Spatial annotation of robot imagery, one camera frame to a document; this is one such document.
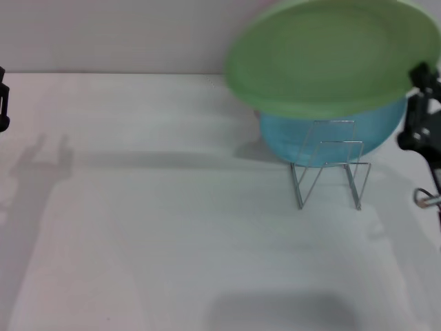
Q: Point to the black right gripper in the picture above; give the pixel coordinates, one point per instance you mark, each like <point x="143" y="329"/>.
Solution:
<point x="435" y="155"/>

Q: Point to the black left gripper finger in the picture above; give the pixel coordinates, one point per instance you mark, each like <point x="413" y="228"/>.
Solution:
<point x="4" y="103"/>

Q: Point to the green plastic plate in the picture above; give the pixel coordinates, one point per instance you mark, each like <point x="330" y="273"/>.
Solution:
<point x="327" y="55"/>

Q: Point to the light blue plastic plate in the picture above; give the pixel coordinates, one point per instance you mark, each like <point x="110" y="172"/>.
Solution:
<point x="286" y="134"/>

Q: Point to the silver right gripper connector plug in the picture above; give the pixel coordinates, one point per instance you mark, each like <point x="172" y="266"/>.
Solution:
<point x="429" y="201"/>

